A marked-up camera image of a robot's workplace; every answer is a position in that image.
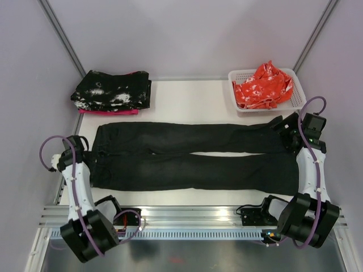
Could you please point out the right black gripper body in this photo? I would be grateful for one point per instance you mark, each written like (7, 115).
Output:
(287, 135)

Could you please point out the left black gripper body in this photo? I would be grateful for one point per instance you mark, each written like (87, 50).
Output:
(91, 156)

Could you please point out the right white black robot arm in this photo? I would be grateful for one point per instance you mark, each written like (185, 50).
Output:
(309, 216)

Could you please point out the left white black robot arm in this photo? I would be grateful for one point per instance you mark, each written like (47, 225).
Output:
(89, 231)

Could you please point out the folded black white trousers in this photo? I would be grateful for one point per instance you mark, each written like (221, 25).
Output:
(102, 92)

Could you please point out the white plastic basket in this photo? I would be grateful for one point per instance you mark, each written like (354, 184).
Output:
(296, 102)

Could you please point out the orange white garment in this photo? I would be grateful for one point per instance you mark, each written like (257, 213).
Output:
(265, 89)

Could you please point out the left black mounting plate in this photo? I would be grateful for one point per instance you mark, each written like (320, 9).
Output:
(128, 217)

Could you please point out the black mounting plate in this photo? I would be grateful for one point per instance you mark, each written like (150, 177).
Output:
(255, 216)
(128, 217)

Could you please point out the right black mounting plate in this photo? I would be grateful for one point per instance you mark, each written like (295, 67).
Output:
(255, 216)

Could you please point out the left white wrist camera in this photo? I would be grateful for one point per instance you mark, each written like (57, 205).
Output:
(54, 162)

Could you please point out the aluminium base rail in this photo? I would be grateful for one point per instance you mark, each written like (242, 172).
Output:
(190, 217)

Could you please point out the slotted grey cable duct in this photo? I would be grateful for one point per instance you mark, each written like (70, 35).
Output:
(199, 234)

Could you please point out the right aluminium frame post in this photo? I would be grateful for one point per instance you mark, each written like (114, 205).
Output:
(317, 31)

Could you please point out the aluminium frame post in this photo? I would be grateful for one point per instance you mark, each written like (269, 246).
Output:
(317, 31)
(61, 34)

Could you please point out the left aluminium frame post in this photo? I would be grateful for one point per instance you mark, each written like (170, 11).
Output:
(61, 34)

